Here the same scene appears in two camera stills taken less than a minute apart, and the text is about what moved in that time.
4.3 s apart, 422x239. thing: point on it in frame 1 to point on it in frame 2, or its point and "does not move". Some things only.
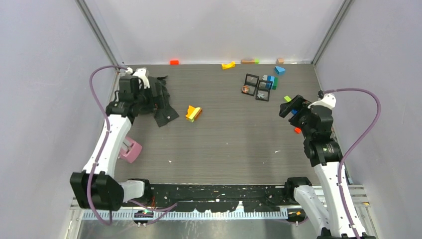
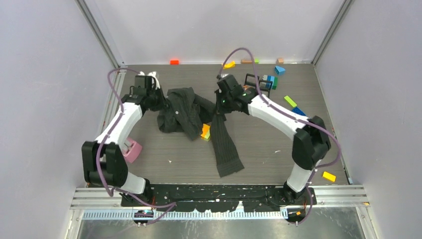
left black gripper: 147,91 to 162,101
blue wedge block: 279,70 does not move
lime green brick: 287,98 does not move
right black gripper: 299,102 to 218,107
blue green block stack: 271,81 does not move
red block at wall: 174,62 does not move
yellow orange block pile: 193,113 to 206,131
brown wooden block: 248,61 does not move
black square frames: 252,81 does not move
